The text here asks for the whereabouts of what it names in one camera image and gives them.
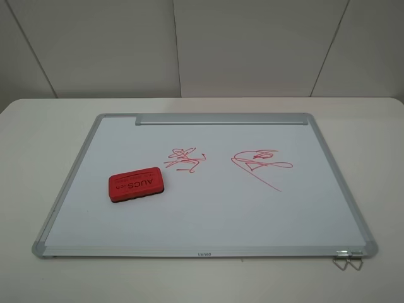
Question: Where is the white whiteboard with grey frame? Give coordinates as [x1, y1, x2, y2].
[32, 113, 378, 258]

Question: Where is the grey marker tray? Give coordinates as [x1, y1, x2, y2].
[135, 113, 308, 126]

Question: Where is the red whiteboard eraser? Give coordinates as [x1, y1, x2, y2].
[108, 167, 165, 203]

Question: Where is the left metal hanging hook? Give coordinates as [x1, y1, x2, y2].
[333, 251, 349, 271]

